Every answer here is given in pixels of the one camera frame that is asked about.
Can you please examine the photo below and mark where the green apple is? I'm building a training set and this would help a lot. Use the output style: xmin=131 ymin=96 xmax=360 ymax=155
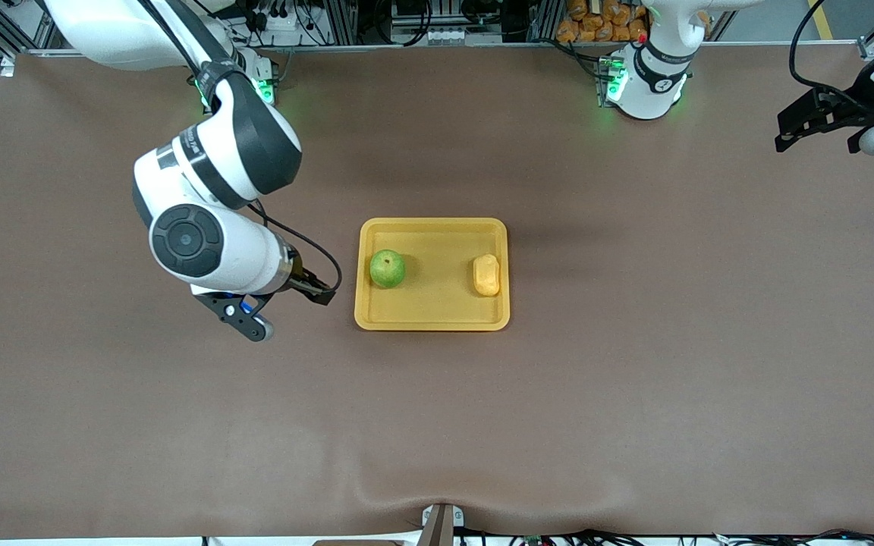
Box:
xmin=369 ymin=249 xmax=407 ymax=290

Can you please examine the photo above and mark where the yellow potato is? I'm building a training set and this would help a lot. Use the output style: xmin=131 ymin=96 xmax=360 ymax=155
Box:
xmin=471 ymin=254 xmax=501 ymax=297

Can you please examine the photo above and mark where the yellow plastic tray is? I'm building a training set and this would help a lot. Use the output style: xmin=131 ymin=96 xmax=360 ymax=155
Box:
xmin=353 ymin=217 xmax=511 ymax=332

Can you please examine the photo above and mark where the brown table cloth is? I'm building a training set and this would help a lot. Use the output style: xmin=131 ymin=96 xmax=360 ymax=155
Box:
xmin=0 ymin=42 xmax=874 ymax=541

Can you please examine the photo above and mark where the white power strip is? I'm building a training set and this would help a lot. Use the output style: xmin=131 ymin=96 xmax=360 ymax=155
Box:
xmin=251 ymin=6 xmax=295 ymax=33

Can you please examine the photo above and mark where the metal table clamp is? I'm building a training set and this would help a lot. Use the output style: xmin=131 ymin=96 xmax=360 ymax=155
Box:
xmin=420 ymin=503 xmax=466 ymax=546

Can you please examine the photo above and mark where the background electronics unit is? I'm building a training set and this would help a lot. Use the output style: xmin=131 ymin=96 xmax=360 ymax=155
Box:
xmin=390 ymin=0 xmax=479 ymax=46

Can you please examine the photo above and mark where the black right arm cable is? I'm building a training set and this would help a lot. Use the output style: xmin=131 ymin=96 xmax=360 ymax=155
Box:
xmin=250 ymin=201 xmax=343 ymax=295

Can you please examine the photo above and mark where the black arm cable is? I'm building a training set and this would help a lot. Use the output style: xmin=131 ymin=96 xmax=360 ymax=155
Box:
xmin=788 ymin=0 xmax=855 ymax=99
xmin=250 ymin=201 xmax=343 ymax=295

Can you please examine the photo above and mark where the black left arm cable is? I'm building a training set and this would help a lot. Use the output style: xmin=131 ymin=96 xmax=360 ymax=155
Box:
xmin=788 ymin=0 xmax=855 ymax=99

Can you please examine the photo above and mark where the silver table edge rail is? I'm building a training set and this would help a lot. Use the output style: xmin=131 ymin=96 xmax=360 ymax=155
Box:
xmin=16 ymin=42 xmax=874 ymax=58

